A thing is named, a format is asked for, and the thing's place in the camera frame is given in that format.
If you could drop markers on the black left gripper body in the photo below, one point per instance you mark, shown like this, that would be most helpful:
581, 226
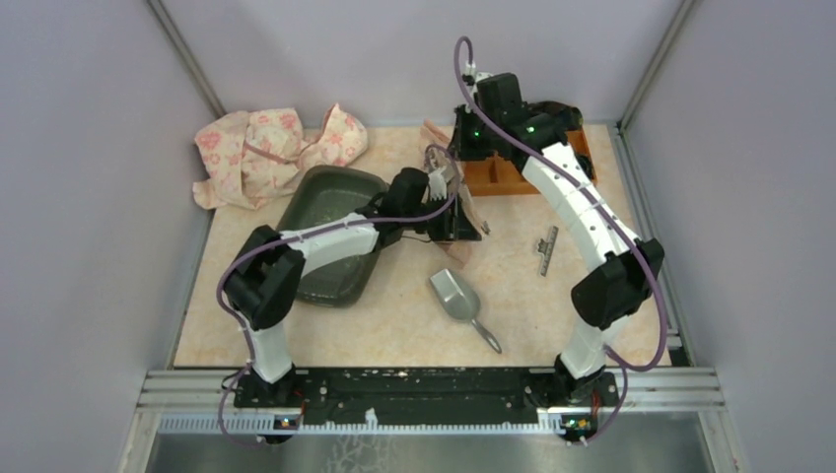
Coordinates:
441, 227

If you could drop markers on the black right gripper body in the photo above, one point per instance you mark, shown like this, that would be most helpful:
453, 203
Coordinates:
472, 136

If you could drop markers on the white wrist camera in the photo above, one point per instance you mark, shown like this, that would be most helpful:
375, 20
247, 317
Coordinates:
440, 180
471, 75

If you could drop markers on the grey bag sealing clip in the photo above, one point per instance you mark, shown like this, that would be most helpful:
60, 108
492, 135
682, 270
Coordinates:
544, 248

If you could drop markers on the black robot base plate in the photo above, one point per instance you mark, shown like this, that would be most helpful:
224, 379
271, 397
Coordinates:
427, 396

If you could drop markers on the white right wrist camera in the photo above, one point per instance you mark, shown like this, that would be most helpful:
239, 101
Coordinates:
471, 75

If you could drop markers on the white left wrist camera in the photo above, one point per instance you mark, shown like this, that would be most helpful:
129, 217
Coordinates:
440, 180

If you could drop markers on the dark grey litter box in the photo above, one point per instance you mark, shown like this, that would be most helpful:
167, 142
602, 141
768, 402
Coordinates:
326, 195

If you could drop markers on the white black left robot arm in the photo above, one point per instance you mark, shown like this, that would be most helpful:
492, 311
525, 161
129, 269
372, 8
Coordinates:
260, 286

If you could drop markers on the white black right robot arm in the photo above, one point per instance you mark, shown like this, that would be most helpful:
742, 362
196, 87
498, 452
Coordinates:
622, 267

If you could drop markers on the grey metal litter scoop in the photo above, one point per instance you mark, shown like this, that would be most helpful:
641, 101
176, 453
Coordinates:
462, 304

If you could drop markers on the aluminium front frame rail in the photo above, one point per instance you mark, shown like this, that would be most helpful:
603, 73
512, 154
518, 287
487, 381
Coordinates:
202, 402

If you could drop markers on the pink floral cloth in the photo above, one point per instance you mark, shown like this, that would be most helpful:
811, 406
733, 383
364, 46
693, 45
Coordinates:
255, 157

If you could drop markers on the orange wooden compartment organizer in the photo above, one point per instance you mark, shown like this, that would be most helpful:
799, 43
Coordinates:
496, 176

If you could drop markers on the pink cat litter bag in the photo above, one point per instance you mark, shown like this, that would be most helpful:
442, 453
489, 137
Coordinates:
436, 143

